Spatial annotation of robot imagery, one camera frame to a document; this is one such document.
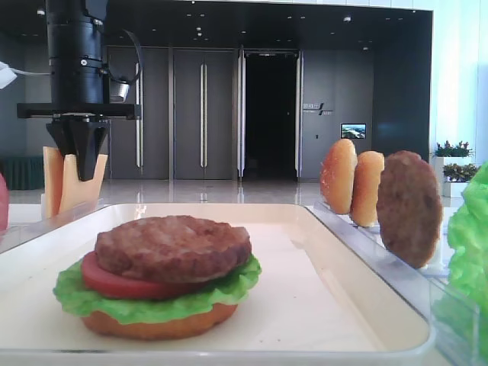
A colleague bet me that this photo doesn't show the rear standing bun slice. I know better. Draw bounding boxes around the rear standing bun slice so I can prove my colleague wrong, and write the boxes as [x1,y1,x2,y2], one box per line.
[320,139,358,214]

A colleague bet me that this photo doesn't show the front standing bun slice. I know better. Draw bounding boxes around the front standing bun slice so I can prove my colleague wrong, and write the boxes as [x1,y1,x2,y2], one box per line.
[349,151,384,227]

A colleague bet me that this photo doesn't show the clear acrylic food rack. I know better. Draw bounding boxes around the clear acrylic food rack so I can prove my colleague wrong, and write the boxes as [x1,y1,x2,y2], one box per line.
[1,199,105,253]
[308,201,487,365]

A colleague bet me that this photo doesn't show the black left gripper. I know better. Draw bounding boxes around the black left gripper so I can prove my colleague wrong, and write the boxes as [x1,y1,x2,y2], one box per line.
[17,103,140,181]

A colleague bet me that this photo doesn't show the green lettuce leaf on tray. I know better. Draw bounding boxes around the green lettuce leaf on tray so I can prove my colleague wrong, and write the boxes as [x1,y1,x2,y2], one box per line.
[53,255,262,325]

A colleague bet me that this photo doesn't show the standing red tomato slice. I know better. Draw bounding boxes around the standing red tomato slice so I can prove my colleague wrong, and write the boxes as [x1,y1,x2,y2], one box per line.
[0,174,9,232]

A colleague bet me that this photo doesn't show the orange cheese slice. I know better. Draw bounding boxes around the orange cheese slice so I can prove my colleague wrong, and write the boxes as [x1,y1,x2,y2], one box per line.
[43,146,64,218]
[59,154,108,214]

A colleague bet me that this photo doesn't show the clear acrylic right food rack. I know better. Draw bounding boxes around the clear acrylic right food rack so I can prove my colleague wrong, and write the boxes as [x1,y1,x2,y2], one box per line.
[308,201,487,365]

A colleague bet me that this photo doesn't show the small wall display screen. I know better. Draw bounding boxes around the small wall display screen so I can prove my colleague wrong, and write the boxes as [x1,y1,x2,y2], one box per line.
[341,124,366,140]

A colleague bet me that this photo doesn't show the cream rectangular serving tray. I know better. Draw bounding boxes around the cream rectangular serving tray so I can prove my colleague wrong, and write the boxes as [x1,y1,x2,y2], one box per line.
[1,204,435,365]

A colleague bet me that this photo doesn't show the dark double door with handles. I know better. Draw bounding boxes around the dark double door with handles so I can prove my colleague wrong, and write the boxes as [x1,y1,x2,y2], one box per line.
[103,47,239,181]

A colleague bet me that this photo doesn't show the standing green lettuce leaf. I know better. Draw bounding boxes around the standing green lettuce leaf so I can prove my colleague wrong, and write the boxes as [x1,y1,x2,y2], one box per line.
[448,164,487,361]

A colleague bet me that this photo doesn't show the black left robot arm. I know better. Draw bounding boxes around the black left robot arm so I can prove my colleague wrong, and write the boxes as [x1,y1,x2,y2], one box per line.
[17,1,142,181]

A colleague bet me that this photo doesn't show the bottom bun slice on tray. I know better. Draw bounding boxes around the bottom bun slice on tray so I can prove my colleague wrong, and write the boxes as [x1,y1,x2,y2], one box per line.
[82,303,238,341]

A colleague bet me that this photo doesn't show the red tomato slice on tray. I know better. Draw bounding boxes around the red tomato slice on tray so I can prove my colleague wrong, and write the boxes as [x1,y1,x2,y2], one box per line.
[81,252,210,300]

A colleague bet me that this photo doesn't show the standing bun slice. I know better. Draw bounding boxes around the standing bun slice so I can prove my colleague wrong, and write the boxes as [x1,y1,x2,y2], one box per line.
[320,139,358,214]
[349,151,384,227]

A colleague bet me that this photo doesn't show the standing brown meat patty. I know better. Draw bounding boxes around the standing brown meat patty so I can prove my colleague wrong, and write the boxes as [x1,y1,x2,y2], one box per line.
[377,150,443,268]

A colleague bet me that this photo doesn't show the clear acrylic left food rack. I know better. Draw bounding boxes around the clear acrylic left food rack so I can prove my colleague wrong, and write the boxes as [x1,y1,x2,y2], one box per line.
[1,199,105,253]

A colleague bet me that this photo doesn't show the potted plants in white planters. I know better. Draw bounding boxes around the potted plants in white planters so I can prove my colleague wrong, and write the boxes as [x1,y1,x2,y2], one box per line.
[433,140,478,198]

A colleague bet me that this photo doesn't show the brown meat patty on tray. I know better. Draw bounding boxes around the brown meat patty on tray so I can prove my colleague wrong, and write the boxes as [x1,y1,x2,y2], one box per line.
[95,215,252,283]

